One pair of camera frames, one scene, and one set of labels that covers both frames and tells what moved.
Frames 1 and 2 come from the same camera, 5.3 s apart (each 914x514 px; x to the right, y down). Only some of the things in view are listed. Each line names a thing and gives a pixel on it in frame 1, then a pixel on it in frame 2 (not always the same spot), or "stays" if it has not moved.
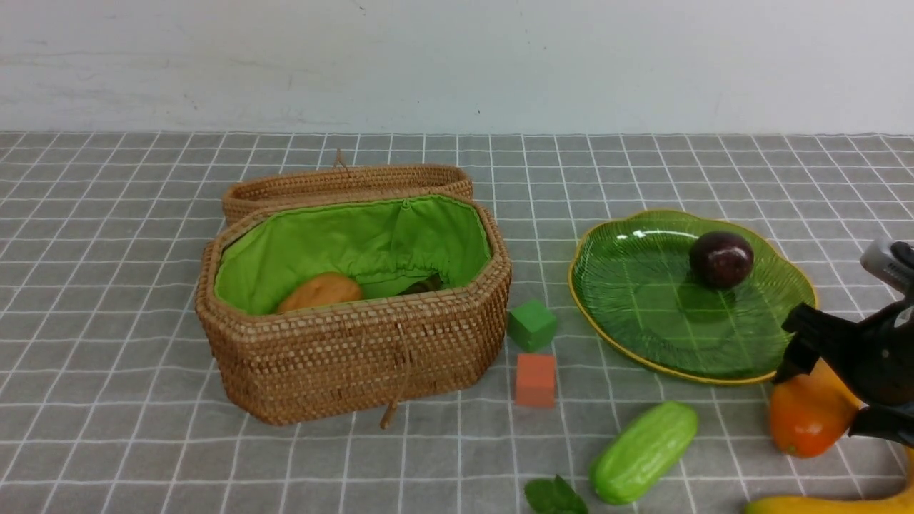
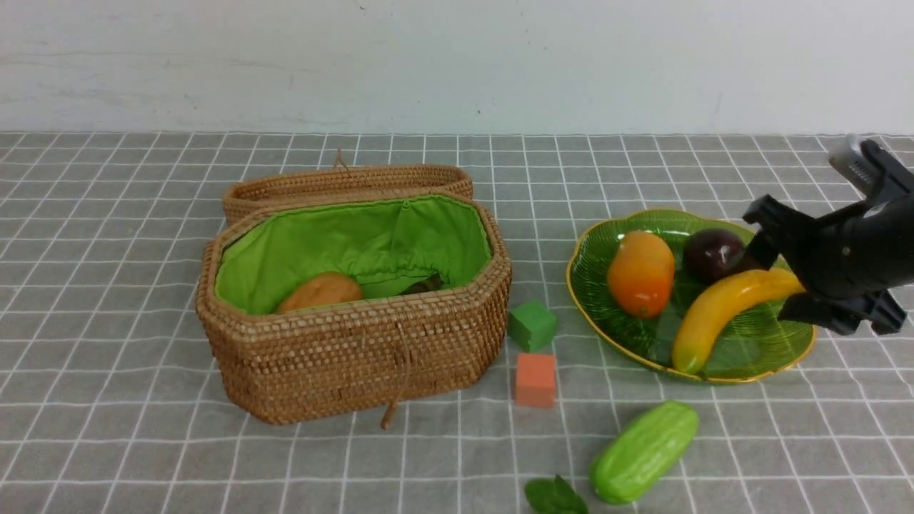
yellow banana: x=902 y=502 -> x=705 y=311
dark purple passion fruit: x=720 y=259 stays
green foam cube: x=530 y=325 stays
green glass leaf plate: x=631 y=275 stays
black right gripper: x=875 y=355 -> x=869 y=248
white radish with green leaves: x=548 y=497 stays
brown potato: x=326 y=288 stays
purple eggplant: x=433 y=282 stays
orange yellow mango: x=811 y=413 -> x=640 y=273
